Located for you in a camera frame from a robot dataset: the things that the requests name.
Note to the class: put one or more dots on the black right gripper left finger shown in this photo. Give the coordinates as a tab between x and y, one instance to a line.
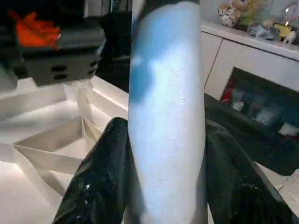
100	182

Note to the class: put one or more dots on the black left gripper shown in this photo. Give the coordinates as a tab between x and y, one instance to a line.
65	56

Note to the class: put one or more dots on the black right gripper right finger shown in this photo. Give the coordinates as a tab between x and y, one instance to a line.
238	186

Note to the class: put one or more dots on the white plastic table top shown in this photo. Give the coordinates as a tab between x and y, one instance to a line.
51	149

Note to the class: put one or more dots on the grey crumpled small object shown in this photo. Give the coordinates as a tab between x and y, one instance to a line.
264	31

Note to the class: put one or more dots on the white glass-door cabinet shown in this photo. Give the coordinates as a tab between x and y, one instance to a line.
261	79

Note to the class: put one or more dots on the white spotted plush toy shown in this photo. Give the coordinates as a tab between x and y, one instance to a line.
228	15

